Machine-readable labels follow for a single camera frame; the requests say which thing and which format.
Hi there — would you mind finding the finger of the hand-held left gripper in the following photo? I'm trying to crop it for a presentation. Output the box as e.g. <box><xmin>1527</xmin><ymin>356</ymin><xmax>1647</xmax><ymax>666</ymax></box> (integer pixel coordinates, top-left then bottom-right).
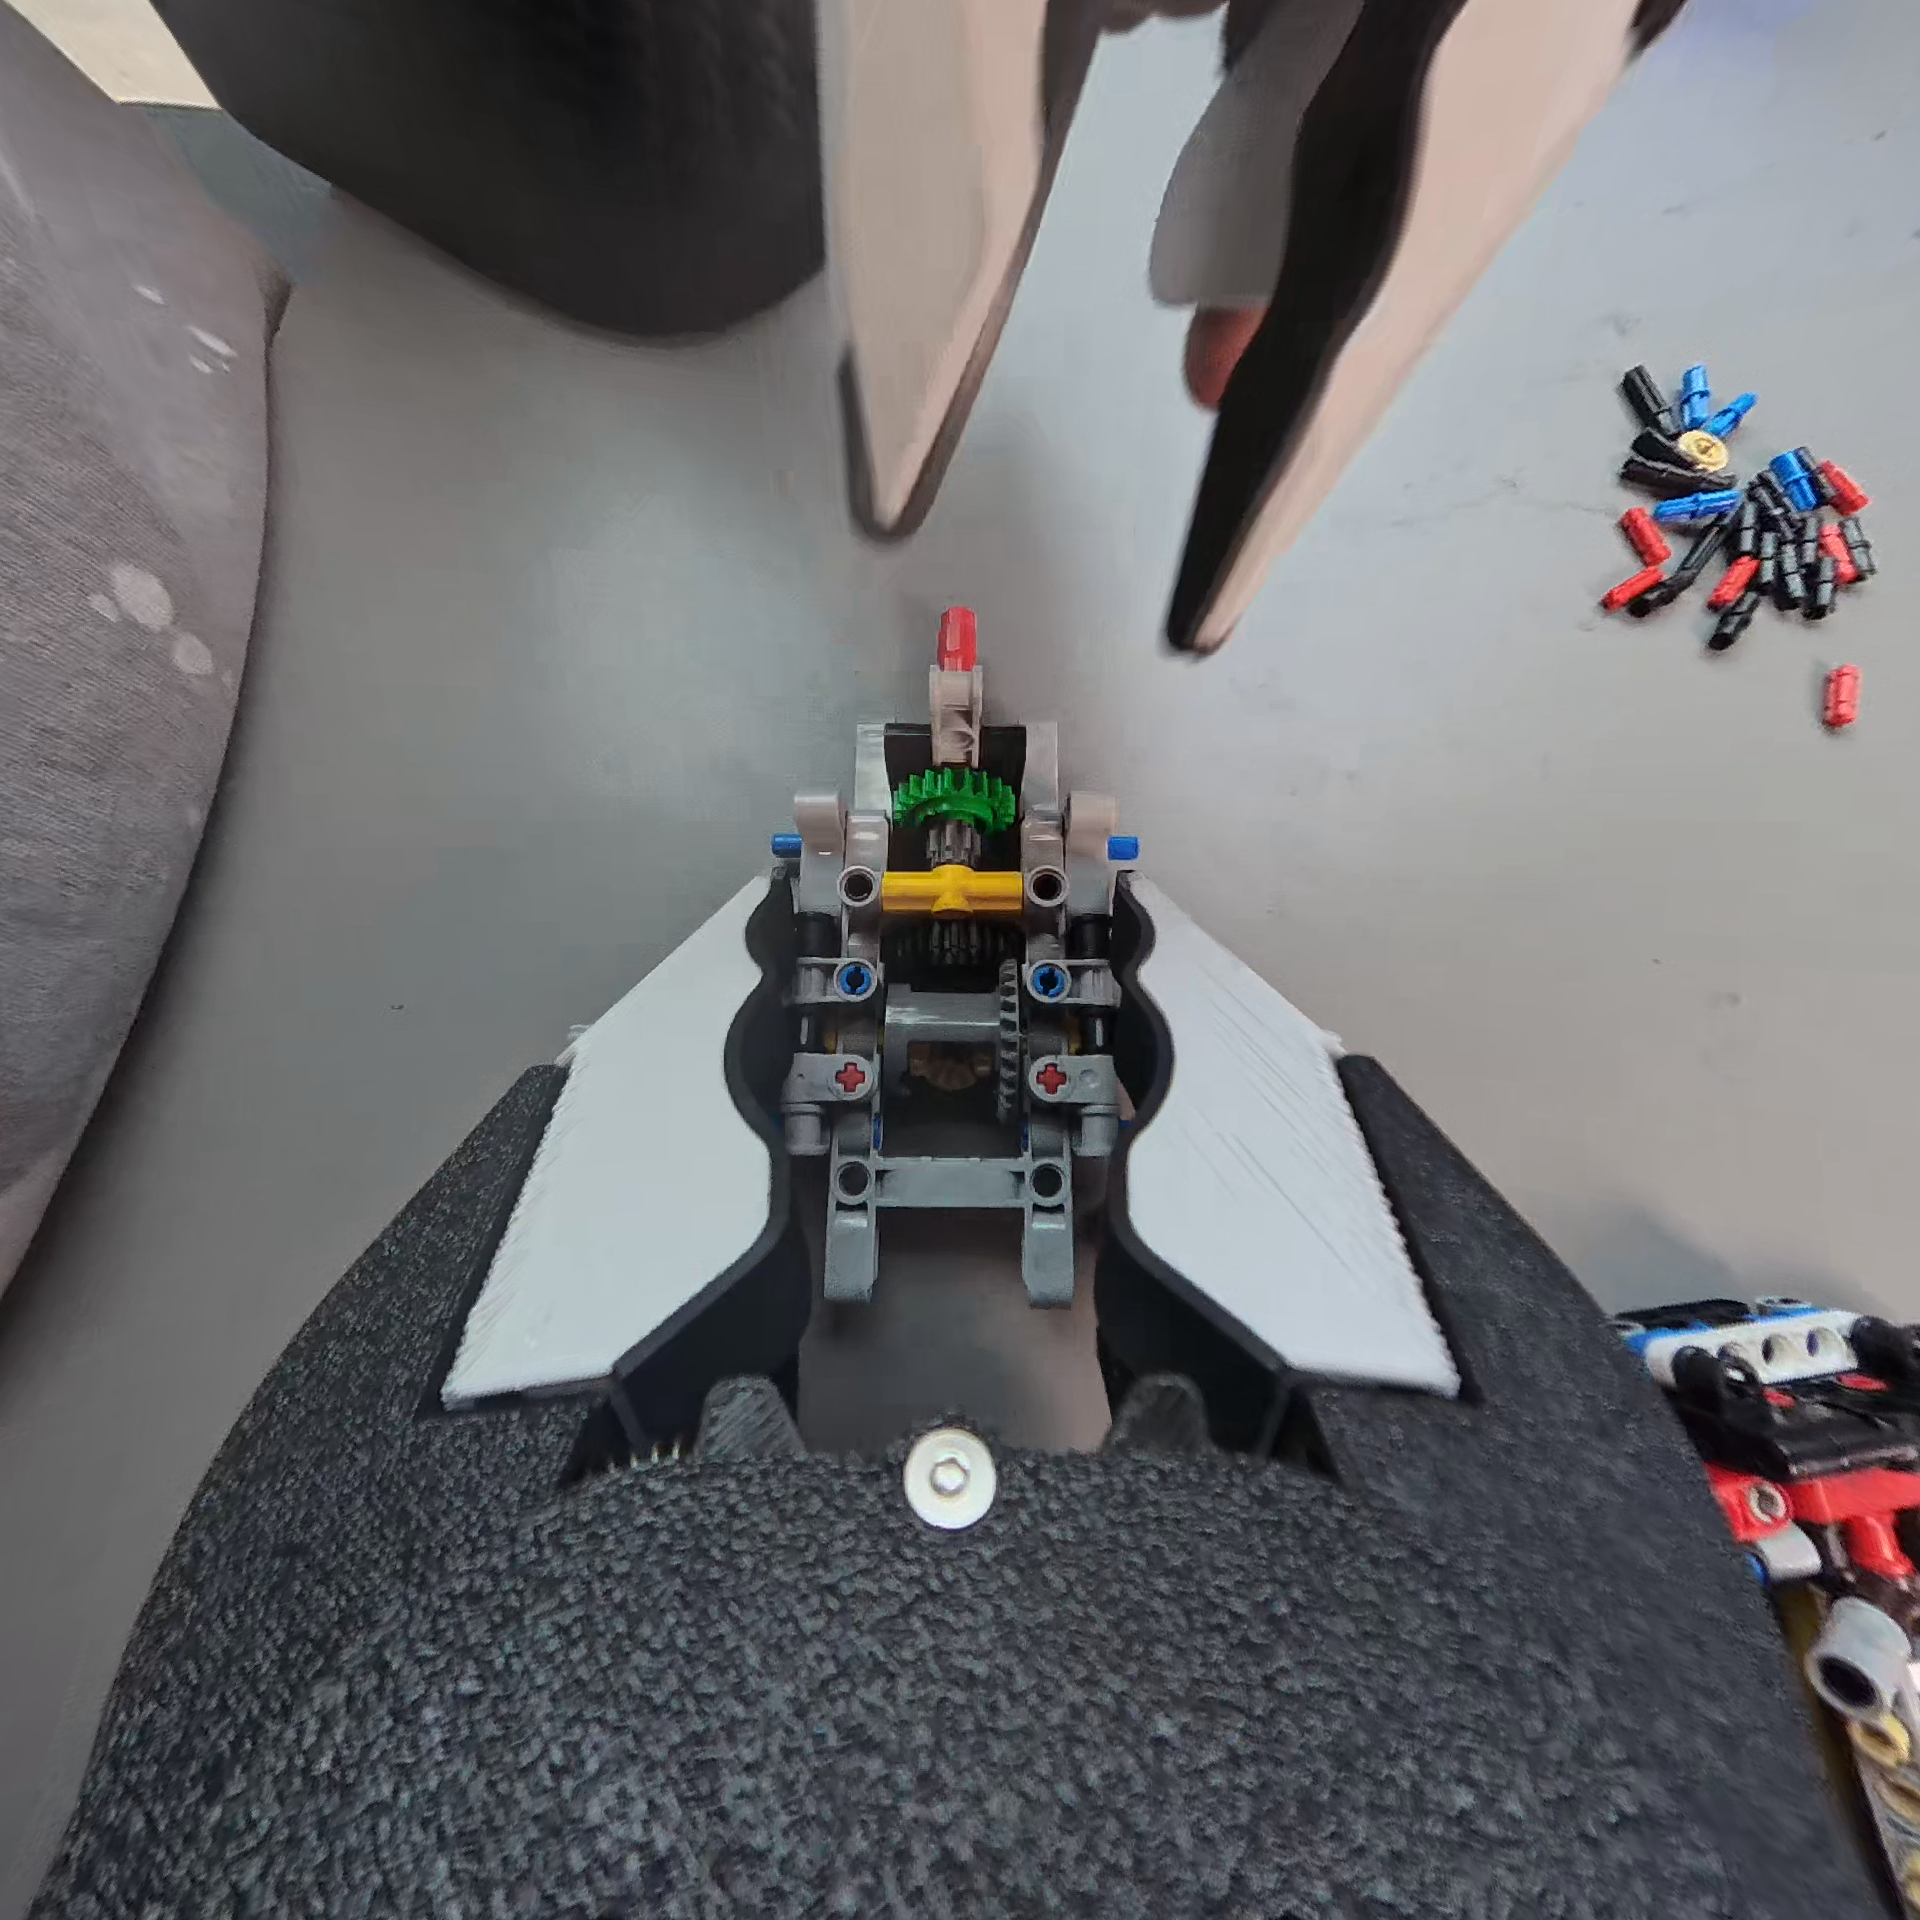
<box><xmin>1165</xmin><ymin>0</ymin><xmax>1652</xmax><ymax>658</ymax></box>
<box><xmin>815</xmin><ymin>0</ymin><xmax>1103</xmax><ymax>541</ymax></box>

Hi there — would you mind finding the person's grey patterned sweatshirt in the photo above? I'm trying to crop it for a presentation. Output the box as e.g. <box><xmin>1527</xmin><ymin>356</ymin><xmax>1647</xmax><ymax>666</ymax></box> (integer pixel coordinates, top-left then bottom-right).
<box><xmin>0</xmin><ymin>14</ymin><xmax>293</xmax><ymax>1291</ymax></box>

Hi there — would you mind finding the green toy gear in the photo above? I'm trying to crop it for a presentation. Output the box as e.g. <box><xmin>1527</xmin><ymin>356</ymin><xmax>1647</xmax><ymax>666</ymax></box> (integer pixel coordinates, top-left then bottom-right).
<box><xmin>891</xmin><ymin>763</ymin><xmax>1025</xmax><ymax>845</ymax></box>

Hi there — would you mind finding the pile of small toy pins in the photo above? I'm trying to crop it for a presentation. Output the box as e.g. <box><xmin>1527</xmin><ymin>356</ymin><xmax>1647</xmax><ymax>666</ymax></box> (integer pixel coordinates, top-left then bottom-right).
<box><xmin>1595</xmin><ymin>362</ymin><xmax>1879</xmax><ymax>653</ymax></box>

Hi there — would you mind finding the toy brick car chassis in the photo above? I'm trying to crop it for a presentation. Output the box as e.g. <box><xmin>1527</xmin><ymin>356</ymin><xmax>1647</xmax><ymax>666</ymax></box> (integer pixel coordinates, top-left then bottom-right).
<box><xmin>1612</xmin><ymin>1296</ymin><xmax>1920</xmax><ymax>1802</ymax></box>

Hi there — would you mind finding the person's left hand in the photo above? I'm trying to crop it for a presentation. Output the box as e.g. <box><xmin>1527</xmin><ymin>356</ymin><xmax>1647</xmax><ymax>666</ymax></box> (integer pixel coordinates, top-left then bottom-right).
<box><xmin>1183</xmin><ymin>296</ymin><xmax>1273</xmax><ymax>409</ymax></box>

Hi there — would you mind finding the toy brick gearbox assembly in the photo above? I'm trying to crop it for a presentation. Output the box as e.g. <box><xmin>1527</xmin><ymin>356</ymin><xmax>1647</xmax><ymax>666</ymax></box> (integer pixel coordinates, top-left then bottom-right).
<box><xmin>772</xmin><ymin>604</ymin><xmax>1146</xmax><ymax>1309</ymax></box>

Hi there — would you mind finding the grey desk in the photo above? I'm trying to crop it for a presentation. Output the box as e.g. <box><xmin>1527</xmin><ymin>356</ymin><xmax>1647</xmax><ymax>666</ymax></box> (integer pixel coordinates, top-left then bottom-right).
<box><xmin>0</xmin><ymin>0</ymin><xmax>1920</xmax><ymax>1892</ymax></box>

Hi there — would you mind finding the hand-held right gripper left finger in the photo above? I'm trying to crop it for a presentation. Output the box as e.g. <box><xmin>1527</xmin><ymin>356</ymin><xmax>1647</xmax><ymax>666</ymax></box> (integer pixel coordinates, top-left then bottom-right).
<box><xmin>437</xmin><ymin>870</ymin><xmax>811</xmax><ymax>1442</ymax></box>

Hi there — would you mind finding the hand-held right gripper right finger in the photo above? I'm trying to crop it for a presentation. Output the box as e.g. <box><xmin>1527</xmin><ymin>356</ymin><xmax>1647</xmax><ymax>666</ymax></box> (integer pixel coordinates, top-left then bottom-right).
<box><xmin>1097</xmin><ymin>872</ymin><xmax>1463</xmax><ymax>1442</ymax></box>

